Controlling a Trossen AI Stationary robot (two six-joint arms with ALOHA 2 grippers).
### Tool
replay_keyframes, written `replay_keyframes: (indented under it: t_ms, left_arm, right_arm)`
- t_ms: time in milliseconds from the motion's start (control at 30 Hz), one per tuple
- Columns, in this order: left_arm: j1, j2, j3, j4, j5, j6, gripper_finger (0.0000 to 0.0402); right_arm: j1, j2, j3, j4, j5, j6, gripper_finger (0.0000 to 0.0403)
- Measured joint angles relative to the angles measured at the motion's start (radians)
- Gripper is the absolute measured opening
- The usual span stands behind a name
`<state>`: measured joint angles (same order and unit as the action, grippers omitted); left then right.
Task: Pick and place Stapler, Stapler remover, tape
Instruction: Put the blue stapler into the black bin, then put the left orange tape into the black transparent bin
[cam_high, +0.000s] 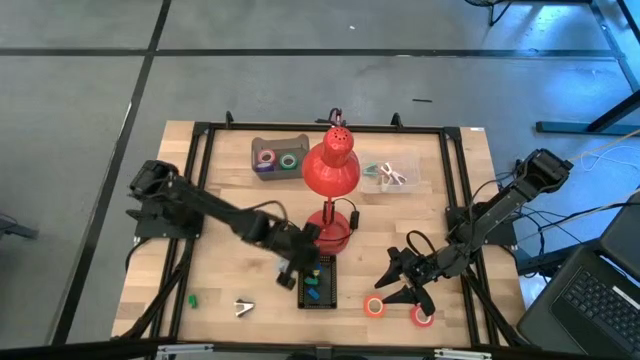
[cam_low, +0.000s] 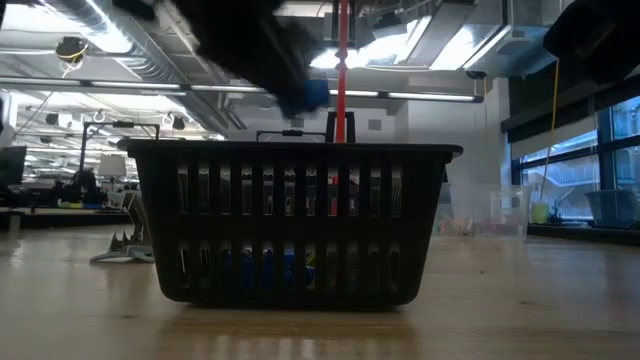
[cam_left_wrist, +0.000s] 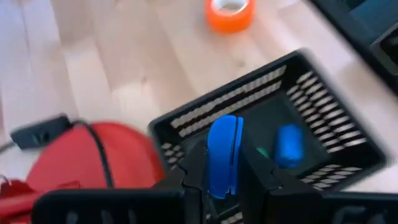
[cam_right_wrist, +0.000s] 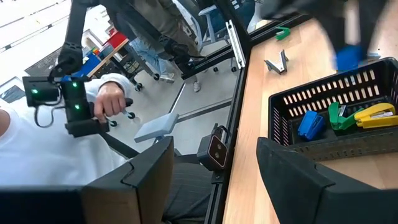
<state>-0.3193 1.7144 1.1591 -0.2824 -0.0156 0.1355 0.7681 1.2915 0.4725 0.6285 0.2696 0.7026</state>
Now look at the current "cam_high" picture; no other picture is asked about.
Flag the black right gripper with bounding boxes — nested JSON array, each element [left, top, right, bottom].
[[373, 247, 459, 317]]

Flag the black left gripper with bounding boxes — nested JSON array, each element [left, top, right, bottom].
[[264, 222, 321, 291]]

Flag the black slotted plastic basket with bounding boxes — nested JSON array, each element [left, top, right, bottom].
[[297, 254, 338, 310]]

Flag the orange tape roll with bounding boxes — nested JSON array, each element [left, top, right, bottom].
[[363, 294, 387, 319]]

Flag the red tape roll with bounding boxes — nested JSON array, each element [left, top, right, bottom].
[[410, 304, 435, 329]]

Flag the grey plastic bin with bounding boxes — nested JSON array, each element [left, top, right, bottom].
[[250, 133, 312, 182]]

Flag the clear plastic container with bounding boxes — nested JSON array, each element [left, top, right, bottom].
[[357, 149, 422, 195]]

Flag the red desk lamp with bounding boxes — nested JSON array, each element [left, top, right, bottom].
[[300, 126, 361, 256]]

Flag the dark blue desk foot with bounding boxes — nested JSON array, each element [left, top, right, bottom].
[[514, 238, 601, 277]]

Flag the black laptop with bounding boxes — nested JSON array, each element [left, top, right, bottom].
[[516, 191, 640, 357]]

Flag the black crossbar silver brackets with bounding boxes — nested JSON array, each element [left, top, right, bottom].
[[0, 337, 640, 360]]

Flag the grey furniture foot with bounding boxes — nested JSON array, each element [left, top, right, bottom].
[[0, 212, 40, 240]]

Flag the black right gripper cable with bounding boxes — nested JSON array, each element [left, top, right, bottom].
[[405, 229, 437, 257]]

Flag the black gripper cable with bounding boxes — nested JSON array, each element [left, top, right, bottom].
[[238, 199, 289, 225], [405, 229, 437, 257]]

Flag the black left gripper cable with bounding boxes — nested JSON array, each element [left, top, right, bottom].
[[238, 199, 289, 225]]

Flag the black lamp cord with switch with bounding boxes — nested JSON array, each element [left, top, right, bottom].
[[319, 197, 361, 246]]

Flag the black aluminium table frame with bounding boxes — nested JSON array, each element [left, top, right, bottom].
[[112, 110, 527, 351]]

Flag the black arm power cables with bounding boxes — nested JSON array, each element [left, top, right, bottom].
[[504, 199, 640, 251]]

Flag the small black cable mount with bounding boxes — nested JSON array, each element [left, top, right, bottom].
[[315, 106, 349, 126]]

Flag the dark metal desk frame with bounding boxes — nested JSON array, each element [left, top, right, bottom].
[[463, 0, 640, 137]]

